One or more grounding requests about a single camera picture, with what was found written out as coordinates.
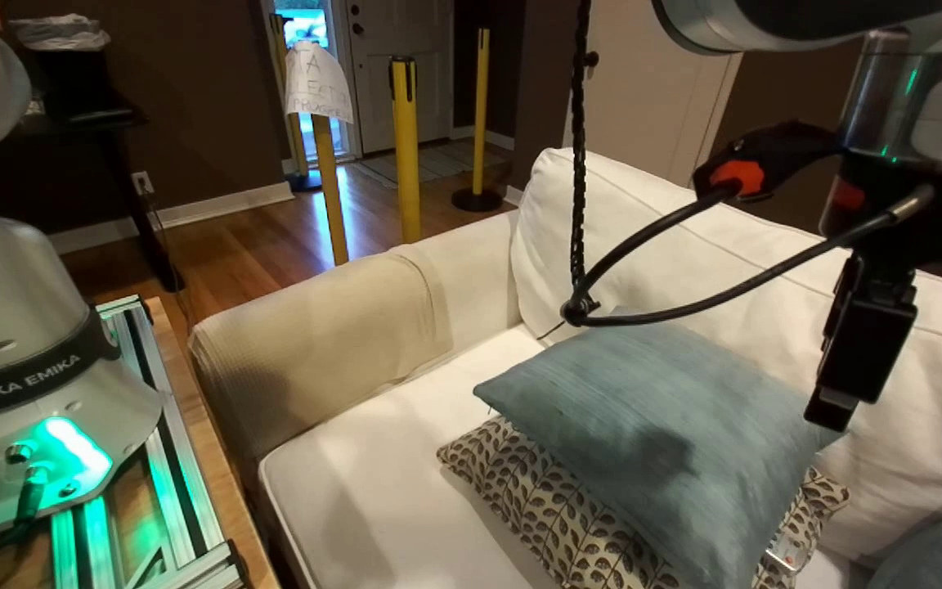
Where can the white panelled door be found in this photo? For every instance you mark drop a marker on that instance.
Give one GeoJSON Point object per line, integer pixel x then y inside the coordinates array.
{"type": "Point", "coordinates": [406, 77]}

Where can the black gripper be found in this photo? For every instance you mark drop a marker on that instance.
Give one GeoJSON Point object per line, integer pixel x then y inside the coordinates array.
{"type": "Point", "coordinates": [867, 337]}

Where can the white and beige sofa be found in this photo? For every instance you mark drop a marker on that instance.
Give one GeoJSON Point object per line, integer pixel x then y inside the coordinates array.
{"type": "Point", "coordinates": [382, 490]}

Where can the white wall outlet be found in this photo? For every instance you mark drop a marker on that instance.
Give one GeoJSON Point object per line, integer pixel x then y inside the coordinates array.
{"type": "Point", "coordinates": [141, 185]}

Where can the white door with black knob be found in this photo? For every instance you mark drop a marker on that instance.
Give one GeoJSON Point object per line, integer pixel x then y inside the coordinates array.
{"type": "Point", "coordinates": [655, 98]}

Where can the black white patterned pillow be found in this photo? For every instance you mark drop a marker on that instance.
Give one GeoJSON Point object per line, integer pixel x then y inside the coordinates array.
{"type": "Point", "coordinates": [537, 502]}

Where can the white crumpled cloth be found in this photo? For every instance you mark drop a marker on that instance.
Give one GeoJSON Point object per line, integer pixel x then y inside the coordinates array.
{"type": "Point", "coordinates": [55, 33]}

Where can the white plastic bag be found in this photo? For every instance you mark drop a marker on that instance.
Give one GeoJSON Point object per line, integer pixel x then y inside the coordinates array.
{"type": "Point", "coordinates": [317, 84]}

